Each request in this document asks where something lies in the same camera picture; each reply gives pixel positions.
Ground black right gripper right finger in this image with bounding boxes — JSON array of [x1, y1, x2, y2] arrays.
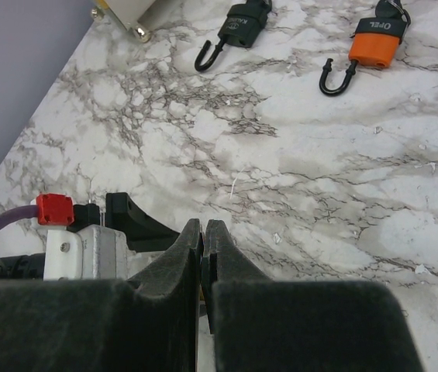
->
[[205, 220, 422, 371]]

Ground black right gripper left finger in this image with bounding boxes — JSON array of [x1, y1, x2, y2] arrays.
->
[[0, 219, 200, 371]]

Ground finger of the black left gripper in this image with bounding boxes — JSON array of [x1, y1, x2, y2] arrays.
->
[[105, 192, 180, 252]]

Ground black Kaijing padlock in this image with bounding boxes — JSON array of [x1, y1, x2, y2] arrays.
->
[[194, 0, 272, 72]]

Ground orange and black padlock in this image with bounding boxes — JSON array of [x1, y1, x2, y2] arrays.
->
[[319, 0, 412, 97]]

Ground small silver key bunch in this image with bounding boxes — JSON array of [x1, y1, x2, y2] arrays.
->
[[200, 232, 210, 304]]

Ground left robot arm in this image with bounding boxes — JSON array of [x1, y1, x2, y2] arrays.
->
[[0, 192, 179, 280]]

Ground cream cylinder with coloured face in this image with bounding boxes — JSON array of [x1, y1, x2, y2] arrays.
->
[[91, 0, 156, 43]]

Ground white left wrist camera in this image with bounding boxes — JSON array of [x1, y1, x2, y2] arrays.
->
[[35, 194, 129, 281]]

